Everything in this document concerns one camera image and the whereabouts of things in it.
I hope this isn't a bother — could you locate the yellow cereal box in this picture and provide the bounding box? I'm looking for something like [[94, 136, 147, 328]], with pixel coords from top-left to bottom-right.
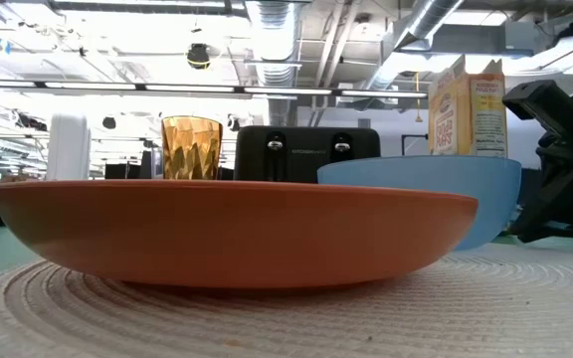
[[427, 54, 509, 159]]

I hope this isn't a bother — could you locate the blue bowl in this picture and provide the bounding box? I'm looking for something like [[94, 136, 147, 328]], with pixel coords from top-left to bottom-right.
[[316, 155, 522, 252]]

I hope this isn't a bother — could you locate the black four-slot toaster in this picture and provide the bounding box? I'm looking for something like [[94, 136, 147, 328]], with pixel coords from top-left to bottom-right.
[[233, 125, 382, 185]]

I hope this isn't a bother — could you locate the large white plate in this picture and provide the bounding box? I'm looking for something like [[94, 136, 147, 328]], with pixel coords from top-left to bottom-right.
[[0, 242, 573, 358]]

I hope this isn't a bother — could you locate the orange plate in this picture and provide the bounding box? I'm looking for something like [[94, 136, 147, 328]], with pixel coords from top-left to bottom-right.
[[0, 179, 479, 290]]

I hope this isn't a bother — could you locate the long ceiling light bar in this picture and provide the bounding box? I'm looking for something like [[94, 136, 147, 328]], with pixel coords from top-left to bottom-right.
[[0, 79, 428, 99]]

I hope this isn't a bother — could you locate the faceted tinted glass tumbler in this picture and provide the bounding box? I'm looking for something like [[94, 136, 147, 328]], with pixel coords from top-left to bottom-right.
[[160, 115, 224, 181]]

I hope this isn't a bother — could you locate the glass of milk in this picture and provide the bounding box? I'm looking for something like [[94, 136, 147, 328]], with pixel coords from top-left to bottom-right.
[[46, 112, 93, 182]]

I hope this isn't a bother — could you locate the silver ceiling air duct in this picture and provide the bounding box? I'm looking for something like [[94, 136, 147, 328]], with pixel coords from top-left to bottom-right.
[[244, 0, 312, 126]]

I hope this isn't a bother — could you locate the black ceiling dome camera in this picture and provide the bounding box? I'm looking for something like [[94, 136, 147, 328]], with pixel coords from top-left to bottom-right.
[[186, 43, 212, 71]]

